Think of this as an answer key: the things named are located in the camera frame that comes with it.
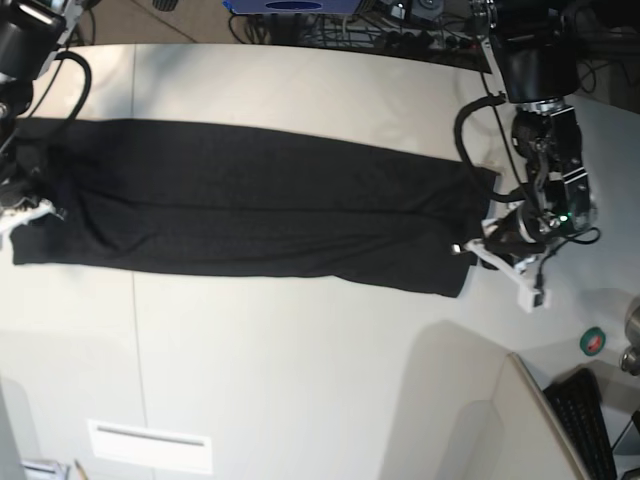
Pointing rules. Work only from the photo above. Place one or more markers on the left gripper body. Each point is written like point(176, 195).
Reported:
point(516, 236)

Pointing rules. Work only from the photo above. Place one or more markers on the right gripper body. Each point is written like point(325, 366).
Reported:
point(22, 185)

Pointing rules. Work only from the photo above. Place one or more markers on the black t-shirt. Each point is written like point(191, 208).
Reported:
point(229, 201)

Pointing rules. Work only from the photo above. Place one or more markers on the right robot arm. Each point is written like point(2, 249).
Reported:
point(34, 34)

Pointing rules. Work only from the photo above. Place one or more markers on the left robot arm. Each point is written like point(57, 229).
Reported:
point(531, 49)

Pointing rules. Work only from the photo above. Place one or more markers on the green tape roll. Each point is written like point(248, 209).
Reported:
point(592, 341)

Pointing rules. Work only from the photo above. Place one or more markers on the black keyboard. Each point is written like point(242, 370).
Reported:
point(576, 402)

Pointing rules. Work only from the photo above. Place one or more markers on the silver metal cylinder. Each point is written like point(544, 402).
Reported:
point(629, 359)

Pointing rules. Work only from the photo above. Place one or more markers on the black power strip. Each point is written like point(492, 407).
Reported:
point(423, 40)

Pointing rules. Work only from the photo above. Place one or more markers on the blue box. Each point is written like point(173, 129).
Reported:
point(292, 6)

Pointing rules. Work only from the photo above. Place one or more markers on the white cable slot cover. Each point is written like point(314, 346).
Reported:
point(151, 448)

